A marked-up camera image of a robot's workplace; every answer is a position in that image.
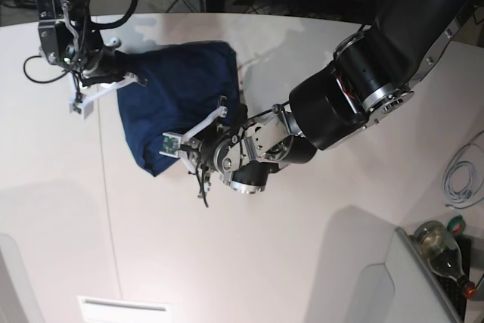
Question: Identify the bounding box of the dark blue t-shirt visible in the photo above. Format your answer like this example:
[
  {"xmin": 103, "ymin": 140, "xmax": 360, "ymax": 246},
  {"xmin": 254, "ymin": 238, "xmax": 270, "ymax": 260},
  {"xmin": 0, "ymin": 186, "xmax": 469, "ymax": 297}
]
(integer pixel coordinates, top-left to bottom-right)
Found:
[{"xmin": 117, "ymin": 41, "xmax": 240, "ymax": 176}]

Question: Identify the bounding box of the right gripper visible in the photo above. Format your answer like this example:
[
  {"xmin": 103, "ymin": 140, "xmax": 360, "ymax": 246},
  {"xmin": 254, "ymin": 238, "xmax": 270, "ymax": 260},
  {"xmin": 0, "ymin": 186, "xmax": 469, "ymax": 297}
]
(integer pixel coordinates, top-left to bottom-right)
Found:
[{"xmin": 79, "ymin": 45, "xmax": 128, "ymax": 88}]

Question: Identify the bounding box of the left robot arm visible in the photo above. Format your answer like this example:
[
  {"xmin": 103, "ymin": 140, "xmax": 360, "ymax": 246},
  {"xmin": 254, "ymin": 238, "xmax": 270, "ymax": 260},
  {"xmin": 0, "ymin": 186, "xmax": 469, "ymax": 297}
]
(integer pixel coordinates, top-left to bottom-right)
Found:
[{"xmin": 194, "ymin": 0, "xmax": 472, "ymax": 194}]

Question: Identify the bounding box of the clear glass bottle red cap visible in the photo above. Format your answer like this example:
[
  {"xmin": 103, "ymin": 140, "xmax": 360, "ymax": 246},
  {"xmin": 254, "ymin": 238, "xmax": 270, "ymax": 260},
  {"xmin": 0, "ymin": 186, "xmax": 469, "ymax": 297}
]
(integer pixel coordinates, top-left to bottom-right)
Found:
[{"xmin": 413, "ymin": 220, "xmax": 477, "ymax": 300}]

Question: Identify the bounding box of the black mat under bottle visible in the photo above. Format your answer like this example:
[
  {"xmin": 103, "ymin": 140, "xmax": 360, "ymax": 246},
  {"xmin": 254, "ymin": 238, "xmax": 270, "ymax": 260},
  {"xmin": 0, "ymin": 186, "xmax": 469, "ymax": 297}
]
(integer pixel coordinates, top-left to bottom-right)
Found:
[{"xmin": 434, "ymin": 235, "xmax": 473, "ymax": 318}]

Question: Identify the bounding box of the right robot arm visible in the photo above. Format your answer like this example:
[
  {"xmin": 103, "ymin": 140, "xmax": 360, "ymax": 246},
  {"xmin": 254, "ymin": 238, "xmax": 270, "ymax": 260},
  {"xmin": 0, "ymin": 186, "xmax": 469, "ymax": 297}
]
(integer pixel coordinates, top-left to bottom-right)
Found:
[{"xmin": 26, "ymin": 0, "xmax": 138, "ymax": 87}]

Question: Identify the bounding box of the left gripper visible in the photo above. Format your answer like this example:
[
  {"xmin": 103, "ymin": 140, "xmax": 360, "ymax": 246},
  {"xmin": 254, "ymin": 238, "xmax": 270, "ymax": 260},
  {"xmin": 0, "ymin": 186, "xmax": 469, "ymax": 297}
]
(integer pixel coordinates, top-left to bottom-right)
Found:
[{"xmin": 195, "ymin": 104, "xmax": 248, "ymax": 179}]

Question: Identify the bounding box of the green tape roll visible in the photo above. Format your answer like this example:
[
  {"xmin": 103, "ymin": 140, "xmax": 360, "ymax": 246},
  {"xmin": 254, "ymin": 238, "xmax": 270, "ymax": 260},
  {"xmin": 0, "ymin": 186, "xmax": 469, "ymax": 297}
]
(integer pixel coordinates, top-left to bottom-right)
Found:
[{"xmin": 446, "ymin": 215, "xmax": 467, "ymax": 236}]

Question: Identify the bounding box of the coiled white cable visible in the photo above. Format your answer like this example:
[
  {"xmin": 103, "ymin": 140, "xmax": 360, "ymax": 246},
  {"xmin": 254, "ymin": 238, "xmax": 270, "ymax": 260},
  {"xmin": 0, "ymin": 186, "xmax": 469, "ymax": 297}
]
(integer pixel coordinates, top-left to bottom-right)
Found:
[{"xmin": 442, "ymin": 141, "xmax": 484, "ymax": 210}]

